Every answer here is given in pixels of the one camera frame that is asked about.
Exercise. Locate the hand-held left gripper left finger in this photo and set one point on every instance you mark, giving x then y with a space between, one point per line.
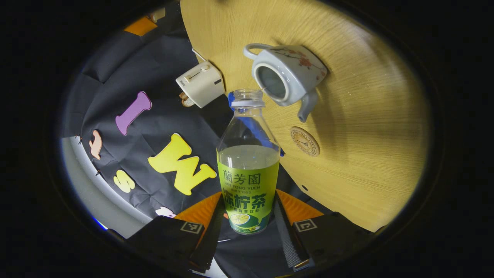
208 247

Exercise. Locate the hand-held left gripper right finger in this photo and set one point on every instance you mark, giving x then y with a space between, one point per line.
287 243

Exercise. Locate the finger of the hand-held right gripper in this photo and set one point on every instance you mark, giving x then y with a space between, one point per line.
141 26

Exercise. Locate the green label water bottle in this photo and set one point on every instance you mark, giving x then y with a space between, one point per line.
249 181

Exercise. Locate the round wooden coaster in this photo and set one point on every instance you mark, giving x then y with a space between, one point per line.
305 141

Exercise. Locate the white floral teacup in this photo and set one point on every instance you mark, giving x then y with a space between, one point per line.
297 73

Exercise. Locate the white toaster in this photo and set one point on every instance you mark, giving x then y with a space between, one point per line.
200 85

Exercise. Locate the toast slice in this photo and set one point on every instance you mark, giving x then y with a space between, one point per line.
187 101

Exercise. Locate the blue towel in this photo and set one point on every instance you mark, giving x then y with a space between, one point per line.
230 101

